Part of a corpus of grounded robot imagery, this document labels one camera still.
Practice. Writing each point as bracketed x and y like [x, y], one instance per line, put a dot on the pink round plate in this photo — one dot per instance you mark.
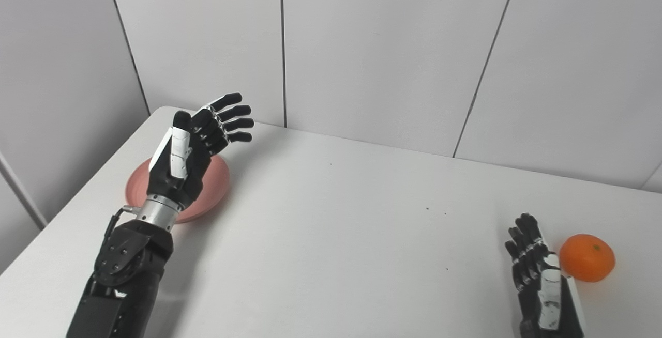
[214, 183]

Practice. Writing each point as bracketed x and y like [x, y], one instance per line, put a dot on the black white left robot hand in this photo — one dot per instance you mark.
[178, 162]

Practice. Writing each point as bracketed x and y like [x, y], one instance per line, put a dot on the orange mandarin fruit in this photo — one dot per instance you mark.
[587, 258]

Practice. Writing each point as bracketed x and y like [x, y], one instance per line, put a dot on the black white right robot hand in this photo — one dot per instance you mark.
[548, 296]

